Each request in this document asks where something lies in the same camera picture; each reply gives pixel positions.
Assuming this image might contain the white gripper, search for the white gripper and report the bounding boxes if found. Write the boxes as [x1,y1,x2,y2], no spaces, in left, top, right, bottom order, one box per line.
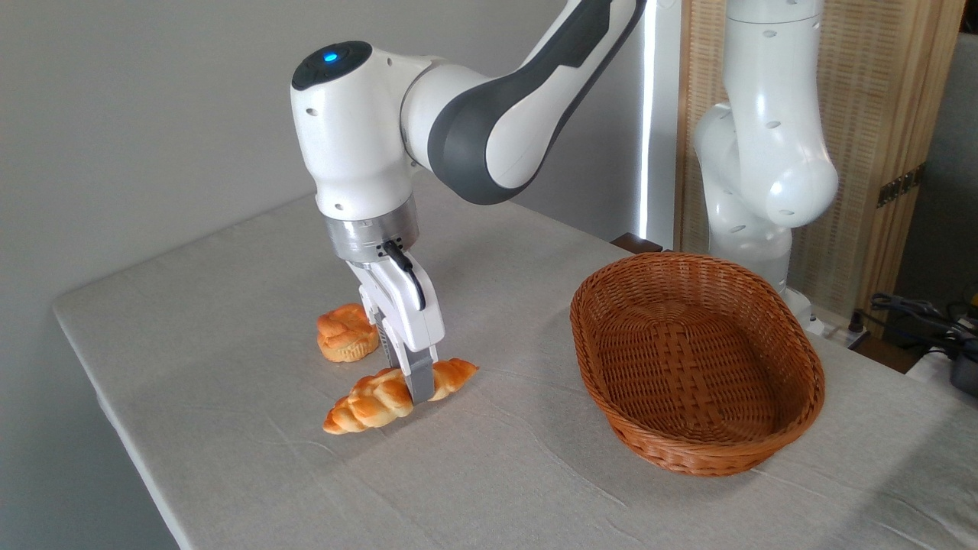
[347,257,447,405]

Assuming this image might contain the long braided bread loaf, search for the long braided bread loaf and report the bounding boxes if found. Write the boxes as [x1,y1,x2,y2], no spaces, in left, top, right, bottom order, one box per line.
[322,357,480,435]

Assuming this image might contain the round muffin-shaped bread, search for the round muffin-shaped bread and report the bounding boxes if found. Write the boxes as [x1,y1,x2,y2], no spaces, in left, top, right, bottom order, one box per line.
[316,302,381,364]

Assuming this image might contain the grey tablecloth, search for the grey tablecloth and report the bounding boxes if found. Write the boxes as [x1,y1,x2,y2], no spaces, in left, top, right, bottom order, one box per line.
[52,187,978,550]

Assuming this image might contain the dark wooden furniture corner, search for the dark wooden furniture corner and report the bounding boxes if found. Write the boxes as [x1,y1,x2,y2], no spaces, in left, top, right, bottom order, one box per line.
[610,232,664,254]

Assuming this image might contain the brown wicker basket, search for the brown wicker basket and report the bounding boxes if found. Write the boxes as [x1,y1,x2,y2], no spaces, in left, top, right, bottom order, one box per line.
[569,251,826,478]

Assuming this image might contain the white power strip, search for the white power strip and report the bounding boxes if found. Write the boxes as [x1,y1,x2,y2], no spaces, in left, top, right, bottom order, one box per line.
[795,304,872,349]

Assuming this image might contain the dark metal screen hinge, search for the dark metal screen hinge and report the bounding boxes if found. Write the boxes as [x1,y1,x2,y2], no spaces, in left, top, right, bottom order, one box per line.
[876,163,926,209]

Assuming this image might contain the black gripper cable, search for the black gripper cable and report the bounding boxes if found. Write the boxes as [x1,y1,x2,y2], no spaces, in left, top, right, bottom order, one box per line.
[381,240,427,312]

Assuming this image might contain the black cable bundle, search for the black cable bundle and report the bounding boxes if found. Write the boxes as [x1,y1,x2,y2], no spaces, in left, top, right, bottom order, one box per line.
[851,292,978,361]

